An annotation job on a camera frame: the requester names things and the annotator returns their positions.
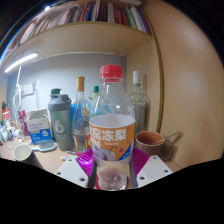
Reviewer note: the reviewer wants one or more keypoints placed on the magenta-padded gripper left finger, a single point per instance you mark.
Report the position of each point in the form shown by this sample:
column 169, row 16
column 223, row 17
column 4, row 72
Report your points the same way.
column 84, row 160

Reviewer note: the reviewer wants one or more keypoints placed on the red and white canister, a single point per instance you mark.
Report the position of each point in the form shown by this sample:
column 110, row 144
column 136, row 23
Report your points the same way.
column 6, row 115

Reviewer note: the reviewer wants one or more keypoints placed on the wooden shelf unit with books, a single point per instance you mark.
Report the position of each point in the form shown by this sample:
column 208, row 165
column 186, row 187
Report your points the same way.
column 83, row 33

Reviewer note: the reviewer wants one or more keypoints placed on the white desk lamp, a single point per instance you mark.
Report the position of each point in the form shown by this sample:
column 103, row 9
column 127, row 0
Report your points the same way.
column 20, row 62

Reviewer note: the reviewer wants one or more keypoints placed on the light wooden wardrobe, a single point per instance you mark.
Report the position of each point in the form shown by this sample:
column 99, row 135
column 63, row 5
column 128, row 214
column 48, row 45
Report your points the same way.
column 190, row 83

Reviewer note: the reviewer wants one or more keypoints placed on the pink pouch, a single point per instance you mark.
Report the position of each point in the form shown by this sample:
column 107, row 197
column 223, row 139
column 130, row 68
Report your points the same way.
column 23, row 122

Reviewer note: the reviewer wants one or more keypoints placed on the clear glass bottle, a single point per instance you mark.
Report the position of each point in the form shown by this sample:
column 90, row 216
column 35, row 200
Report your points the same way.
column 140, row 104

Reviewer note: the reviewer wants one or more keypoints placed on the clear red-capped drink bottle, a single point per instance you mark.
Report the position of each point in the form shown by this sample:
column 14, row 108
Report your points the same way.
column 112, row 133

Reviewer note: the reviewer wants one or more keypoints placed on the light blue hairbrush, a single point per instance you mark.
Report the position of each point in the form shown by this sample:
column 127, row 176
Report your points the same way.
column 45, row 146

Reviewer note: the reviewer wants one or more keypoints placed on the green glass bottle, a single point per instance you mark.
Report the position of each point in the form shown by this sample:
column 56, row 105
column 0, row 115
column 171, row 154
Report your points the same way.
column 55, row 91

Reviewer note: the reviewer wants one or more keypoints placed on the yellow-capped glass bottle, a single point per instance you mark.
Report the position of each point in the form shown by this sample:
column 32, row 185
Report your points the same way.
column 80, row 115

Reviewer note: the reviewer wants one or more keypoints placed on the blue and white carton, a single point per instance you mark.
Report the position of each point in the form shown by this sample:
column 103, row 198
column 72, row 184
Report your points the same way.
column 38, row 129

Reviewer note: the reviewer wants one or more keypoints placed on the brown mug with spoon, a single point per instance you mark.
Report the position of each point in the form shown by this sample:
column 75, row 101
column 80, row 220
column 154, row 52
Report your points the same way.
column 150, row 142

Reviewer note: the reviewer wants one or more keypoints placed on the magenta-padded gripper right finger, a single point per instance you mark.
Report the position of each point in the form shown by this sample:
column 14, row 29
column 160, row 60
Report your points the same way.
column 141, row 159

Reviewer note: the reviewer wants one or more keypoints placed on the grey shaker bottle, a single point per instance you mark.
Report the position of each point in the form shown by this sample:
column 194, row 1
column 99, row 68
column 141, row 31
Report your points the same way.
column 61, row 122

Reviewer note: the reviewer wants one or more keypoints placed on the white wall socket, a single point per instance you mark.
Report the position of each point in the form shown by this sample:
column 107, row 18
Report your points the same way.
column 28, row 89

